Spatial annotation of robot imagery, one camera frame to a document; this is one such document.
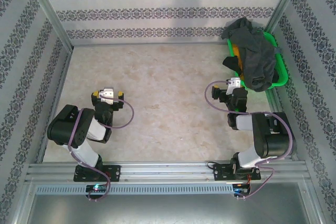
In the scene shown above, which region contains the dark grey t-shirt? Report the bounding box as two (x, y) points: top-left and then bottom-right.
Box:
(221, 18), (278, 93)

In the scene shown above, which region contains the orange t-shirt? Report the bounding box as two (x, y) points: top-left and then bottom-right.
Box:
(232, 46), (245, 81)

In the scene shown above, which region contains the green plastic basket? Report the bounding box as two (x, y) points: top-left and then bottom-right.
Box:
(226, 31), (289, 90)

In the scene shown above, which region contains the left controller board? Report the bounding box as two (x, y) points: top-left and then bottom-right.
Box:
(86, 184), (108, 194)

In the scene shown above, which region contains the controller board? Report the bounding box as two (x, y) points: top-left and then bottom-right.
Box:
(233, 183), (250, 195)
(86, 184), (108, 194)

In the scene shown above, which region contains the right controller board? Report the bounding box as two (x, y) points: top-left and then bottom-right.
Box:
(233, 183), (250, 195)

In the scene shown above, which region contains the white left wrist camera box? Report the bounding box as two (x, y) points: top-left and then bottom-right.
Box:
(100, 87), (116, 104)

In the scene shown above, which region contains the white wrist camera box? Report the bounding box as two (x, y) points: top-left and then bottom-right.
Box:
(226, 77), (242, 95)
(100, 87), (116, 104)

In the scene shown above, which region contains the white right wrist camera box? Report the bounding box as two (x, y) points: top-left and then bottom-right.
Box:
(226, 77), (242, 95)

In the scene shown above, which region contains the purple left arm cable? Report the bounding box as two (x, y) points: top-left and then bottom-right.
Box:
(67, 91), (135, 202)

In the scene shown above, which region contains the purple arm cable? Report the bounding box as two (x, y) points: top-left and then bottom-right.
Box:
(67, 91), (135, 202)
(204, 80), (292, 200)

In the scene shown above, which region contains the aluminium side rail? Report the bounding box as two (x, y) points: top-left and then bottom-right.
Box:
(267, 87), (299, 161)

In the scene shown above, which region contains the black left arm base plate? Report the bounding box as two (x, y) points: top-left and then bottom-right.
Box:
(73, 165), (121, 183)

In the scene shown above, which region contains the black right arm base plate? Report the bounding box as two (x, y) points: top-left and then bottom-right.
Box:
(213, 162), (262, 182)

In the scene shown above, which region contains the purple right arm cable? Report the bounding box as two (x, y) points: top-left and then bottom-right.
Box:
(204, 80), (292, 200)

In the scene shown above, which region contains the aluminium mounting rail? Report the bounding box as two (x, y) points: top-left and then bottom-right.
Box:
(25, 161), (308, 183)

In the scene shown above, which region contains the slotted grey cable duct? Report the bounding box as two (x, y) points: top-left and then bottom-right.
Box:
(35, 183), (249, 196)

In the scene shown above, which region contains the aluminium frame post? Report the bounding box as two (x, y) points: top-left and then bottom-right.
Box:
(264, 0), (308, 34)
(22, 0), (75, 50)

